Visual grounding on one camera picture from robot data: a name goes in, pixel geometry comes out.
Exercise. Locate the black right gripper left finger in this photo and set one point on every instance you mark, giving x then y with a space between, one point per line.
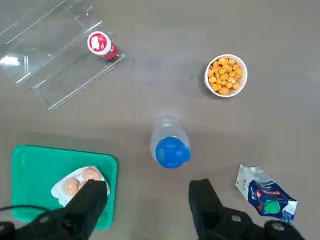
80 215

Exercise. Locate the clear bottle with blue cap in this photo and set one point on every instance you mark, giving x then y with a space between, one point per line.
171 152

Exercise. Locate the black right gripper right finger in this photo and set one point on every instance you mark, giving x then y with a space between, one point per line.
210 215

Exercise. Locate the red white lidded cup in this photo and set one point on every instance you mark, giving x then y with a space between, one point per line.
98 42

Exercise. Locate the clear acrylic display stand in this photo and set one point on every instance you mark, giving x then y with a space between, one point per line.
50 50

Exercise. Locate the green plastic tray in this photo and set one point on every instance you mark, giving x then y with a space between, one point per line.
37 175

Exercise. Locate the clear pack of brown eggs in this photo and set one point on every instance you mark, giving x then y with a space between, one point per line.
71 186

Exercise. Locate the blue white milk carton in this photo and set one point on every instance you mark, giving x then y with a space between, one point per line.
260 195

